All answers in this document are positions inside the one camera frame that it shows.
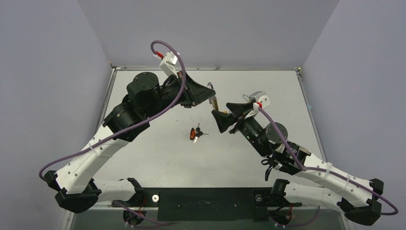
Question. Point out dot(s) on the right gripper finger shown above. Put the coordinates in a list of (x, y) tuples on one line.
[(224, 121), (239, 109)]

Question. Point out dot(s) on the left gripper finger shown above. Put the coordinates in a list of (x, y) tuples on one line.
[(197, 99), (198, 88)]

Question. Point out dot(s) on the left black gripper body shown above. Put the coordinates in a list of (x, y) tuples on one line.
[(176, 87)]

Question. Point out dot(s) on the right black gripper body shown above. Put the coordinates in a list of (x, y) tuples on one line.
[(239, 118)]

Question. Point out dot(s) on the large brass padlock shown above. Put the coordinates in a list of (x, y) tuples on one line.
[(213, 99)]

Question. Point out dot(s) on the keys of orange padlock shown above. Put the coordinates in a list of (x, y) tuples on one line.
[(198, 133)]

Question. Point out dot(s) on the small brass padlock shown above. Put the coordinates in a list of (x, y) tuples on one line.
[(246, 98)]

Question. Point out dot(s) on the orange padlock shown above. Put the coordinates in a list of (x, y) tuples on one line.
[(192, 134)]

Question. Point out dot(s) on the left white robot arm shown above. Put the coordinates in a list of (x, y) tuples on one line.
[(76, 188)]

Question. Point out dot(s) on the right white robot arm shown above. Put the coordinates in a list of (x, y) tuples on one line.
[(357, 199)]

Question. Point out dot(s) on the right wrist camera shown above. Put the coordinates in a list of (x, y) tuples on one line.
[(260, 100)]

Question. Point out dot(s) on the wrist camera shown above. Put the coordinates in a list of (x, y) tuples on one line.
[(260, 100), (168, 63)]

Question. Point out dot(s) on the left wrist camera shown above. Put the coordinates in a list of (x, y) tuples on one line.
[(168, 63)]

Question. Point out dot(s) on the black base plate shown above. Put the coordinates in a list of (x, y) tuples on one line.
[(209, 204)]

